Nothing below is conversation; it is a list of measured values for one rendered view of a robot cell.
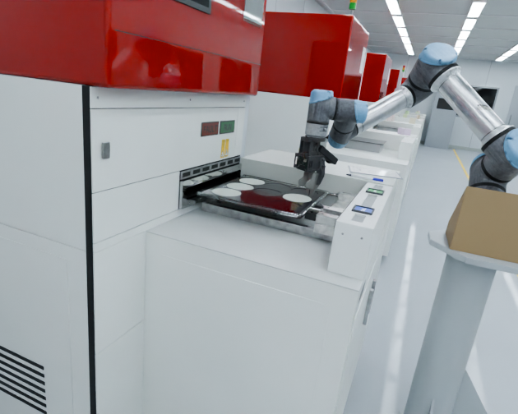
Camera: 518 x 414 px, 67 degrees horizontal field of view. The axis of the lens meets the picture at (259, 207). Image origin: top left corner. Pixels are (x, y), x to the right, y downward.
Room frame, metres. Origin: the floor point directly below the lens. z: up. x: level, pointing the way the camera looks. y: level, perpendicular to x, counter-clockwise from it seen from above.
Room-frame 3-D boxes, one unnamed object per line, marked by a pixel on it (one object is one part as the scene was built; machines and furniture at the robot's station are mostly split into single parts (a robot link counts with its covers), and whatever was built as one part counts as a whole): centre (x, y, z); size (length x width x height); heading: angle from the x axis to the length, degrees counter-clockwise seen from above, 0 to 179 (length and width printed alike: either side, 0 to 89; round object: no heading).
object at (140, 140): (1.26, 0.26, 1.02); 0.81 x 0.03 x 0.40; 159
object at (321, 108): (1.36, -0.17, 1.21); 0.09 x 0.08 x 0.11; 90
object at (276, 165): (1.69, -0.25, 0.89); 0.62 x 0.35 x 0.14; 69
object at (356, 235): (1.17, -0.34, 0.89); 0.55 x 0.09 x 0.14; 159
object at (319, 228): (1.28, -0.28, 0.87); 0.36 x 0.08 x 0.03; 159
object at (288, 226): (1.23, -0.04, 0.84); 0.50 x 0.02 x 0.03; 69
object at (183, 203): (1.42, 0.18, 0.89); 0.44 x 0.02 x 0.10; 159
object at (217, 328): (1.40, -0.15, 0.41); 0.96 x 0.64 x 0.82; 159
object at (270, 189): (1.36, -0.02, 0.90); 0.34 x 0.34 x 0.01; 69
